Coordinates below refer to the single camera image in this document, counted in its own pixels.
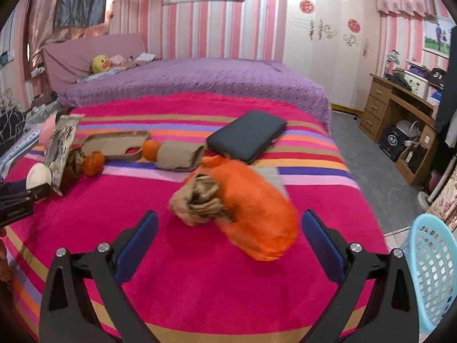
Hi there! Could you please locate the whole tangerine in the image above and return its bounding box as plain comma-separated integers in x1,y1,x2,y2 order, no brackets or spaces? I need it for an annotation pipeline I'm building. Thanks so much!
142,139,163,161

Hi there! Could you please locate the framed portrait wall picture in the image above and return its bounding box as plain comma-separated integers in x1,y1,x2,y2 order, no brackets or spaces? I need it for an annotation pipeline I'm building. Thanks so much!
423,16,457,59

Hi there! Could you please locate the pink cloth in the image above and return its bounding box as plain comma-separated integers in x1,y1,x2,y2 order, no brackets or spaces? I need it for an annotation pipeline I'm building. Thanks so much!
109,54,138,69

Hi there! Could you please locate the dark clothes pile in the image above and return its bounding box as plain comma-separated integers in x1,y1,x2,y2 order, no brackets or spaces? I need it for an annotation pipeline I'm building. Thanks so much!
385,72,411,88

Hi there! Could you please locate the yellow duck plush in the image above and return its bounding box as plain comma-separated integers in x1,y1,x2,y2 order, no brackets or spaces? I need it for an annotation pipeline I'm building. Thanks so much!
91,55,111,74

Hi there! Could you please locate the light blue plastic basket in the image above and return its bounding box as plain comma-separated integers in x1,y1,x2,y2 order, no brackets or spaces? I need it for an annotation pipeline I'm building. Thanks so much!
400,214,457,336

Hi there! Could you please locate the pink covered sofa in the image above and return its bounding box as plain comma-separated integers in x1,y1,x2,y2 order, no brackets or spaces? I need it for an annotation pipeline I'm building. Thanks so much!
42,33,149,86

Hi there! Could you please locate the white round object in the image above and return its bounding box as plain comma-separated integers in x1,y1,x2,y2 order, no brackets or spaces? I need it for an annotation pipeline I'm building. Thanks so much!
27,163,53,190

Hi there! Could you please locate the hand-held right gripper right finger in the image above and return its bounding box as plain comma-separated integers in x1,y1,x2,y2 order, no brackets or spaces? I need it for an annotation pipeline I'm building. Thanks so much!
301,209,419,343

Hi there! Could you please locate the wooden desk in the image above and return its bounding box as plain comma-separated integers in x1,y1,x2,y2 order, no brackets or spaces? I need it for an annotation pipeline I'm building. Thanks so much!
359,73,443,186

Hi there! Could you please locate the black white patterned cushion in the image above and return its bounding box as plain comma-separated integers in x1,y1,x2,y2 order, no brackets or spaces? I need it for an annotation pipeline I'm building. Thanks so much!
0,109,26,144

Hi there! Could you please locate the tan phone case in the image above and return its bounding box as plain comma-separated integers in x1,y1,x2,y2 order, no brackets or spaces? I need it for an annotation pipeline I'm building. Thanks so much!
73,130,151,161

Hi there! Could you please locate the black printed box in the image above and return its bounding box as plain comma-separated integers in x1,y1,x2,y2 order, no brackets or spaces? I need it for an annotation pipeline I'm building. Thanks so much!
379,126,409,162

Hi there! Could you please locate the striped pink blanket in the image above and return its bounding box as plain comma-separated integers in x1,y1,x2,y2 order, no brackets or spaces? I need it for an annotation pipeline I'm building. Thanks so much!
0,91,390,343

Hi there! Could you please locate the brown paper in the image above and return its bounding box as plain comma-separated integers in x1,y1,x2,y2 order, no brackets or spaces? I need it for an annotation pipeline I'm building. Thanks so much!
168,173,232,227

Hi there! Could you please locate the light blue patterned cloth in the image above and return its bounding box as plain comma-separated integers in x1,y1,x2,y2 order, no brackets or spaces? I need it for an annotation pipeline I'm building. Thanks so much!
0,114,51,181

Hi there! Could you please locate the person's left forearm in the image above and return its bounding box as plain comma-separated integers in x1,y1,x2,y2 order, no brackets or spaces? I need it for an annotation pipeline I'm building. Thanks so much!
0,227,13,284

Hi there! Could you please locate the crumpled brown wrapper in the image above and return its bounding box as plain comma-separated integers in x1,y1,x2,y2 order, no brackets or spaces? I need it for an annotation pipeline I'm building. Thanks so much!
63,150,86,184

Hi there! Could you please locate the purple dotted bedspread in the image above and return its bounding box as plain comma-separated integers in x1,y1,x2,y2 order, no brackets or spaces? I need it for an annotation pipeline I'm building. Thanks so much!
59,56,332,134

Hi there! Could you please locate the pink cup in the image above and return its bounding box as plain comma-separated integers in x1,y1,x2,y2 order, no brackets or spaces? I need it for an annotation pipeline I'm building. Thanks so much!
39,112,59,147

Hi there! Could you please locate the printed snack packet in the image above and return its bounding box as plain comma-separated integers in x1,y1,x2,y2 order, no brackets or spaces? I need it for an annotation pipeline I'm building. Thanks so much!
45,113,85,196

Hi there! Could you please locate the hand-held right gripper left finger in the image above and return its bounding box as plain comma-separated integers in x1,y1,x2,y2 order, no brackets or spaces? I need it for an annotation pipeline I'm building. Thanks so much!
39,210,159,343

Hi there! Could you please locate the black flat case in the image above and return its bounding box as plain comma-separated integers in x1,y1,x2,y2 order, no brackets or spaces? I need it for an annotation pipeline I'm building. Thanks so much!
206,110,288,164

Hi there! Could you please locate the white wardrobe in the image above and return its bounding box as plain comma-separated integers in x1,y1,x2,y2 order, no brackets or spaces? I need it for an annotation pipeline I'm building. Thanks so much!
284,0,382,111

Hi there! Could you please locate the dark hanging garment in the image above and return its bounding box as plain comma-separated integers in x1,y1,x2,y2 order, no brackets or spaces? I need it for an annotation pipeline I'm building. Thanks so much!
434,25,457,138

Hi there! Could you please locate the pink satin curtain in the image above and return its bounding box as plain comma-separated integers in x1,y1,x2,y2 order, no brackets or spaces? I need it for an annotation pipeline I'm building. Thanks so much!
27,0,68,68

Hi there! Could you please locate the white storage box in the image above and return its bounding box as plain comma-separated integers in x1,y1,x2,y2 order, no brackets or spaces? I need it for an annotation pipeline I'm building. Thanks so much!
403,69,430,99

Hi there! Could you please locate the brown cloth pouch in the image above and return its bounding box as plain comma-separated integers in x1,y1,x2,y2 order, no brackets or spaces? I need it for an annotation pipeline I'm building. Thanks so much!
156,140,208,171

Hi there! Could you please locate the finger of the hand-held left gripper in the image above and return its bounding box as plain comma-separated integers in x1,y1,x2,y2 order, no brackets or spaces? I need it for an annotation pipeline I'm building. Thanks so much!
0,180,29,195
21,184,51,201

